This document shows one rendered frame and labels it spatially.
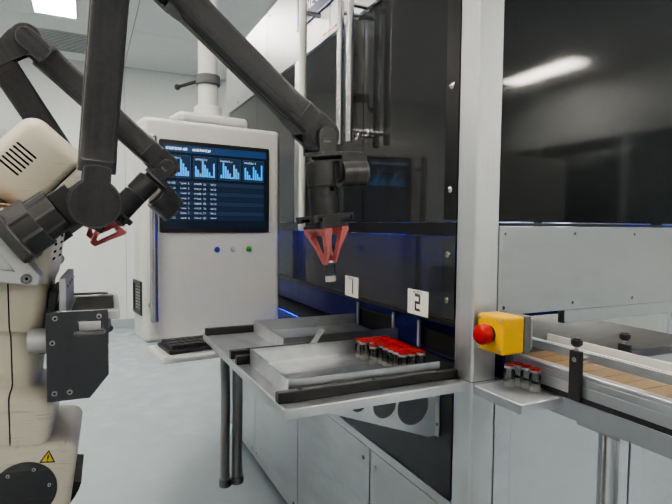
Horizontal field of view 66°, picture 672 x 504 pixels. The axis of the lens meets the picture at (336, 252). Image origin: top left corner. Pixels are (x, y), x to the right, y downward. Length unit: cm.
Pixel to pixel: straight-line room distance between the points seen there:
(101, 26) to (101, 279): 558
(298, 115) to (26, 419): 73
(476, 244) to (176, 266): 109
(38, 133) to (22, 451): 56
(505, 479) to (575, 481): 23
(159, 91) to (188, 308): 493
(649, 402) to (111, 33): 103
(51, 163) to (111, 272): 538
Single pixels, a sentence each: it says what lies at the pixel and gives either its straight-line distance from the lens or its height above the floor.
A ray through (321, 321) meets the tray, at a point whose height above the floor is 90.
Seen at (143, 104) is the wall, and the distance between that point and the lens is 656.
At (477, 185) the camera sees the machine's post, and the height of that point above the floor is 128.
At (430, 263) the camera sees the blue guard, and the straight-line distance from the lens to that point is 120.
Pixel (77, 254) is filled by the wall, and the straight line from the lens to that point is 640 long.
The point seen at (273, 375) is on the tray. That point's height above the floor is 90.
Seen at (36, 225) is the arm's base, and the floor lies 120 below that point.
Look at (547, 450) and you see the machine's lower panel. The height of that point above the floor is 70.
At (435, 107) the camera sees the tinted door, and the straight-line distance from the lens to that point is 124.
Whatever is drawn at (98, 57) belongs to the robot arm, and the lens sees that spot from 93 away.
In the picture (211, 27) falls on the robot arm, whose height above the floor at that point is 153.
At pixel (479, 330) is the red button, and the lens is 103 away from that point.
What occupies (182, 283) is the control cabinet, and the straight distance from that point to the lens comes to 186.
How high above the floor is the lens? 120
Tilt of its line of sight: 3 degrees down
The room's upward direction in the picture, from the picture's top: 1 degrees clockwise
